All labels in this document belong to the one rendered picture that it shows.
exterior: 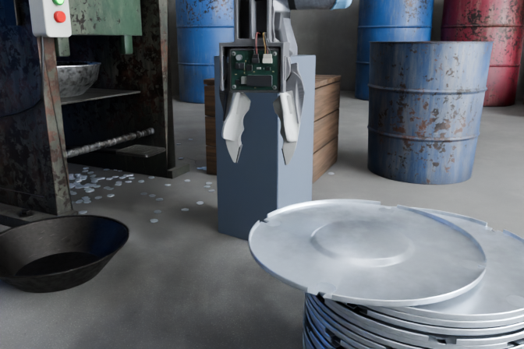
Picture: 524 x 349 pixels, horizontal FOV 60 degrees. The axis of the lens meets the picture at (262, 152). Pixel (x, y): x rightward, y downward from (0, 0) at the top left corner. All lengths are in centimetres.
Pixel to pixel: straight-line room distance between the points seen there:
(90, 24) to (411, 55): 100
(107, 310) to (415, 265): 59
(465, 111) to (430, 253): 110
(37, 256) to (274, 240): 71
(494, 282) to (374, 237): 14
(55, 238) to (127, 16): 75
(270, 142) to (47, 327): 57
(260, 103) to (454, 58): 77
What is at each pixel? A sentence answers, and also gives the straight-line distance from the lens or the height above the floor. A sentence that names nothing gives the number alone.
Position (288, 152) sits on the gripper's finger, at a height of 35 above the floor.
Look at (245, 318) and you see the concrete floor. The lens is 87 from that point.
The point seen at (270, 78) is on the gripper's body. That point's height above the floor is 45.
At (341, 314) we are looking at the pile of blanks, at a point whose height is 20.
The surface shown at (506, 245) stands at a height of 23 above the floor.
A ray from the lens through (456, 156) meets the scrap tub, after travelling 169.
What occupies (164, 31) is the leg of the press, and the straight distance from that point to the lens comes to 163.
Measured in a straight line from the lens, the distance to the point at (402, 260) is 57.
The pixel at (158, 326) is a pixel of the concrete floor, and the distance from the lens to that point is 87.
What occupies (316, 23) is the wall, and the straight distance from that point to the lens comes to 461.
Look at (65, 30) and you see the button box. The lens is 125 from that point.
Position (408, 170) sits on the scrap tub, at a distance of 166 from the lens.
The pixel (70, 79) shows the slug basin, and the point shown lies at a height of 37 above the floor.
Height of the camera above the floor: 49
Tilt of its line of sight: 14 degrees down
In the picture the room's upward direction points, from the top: straight up
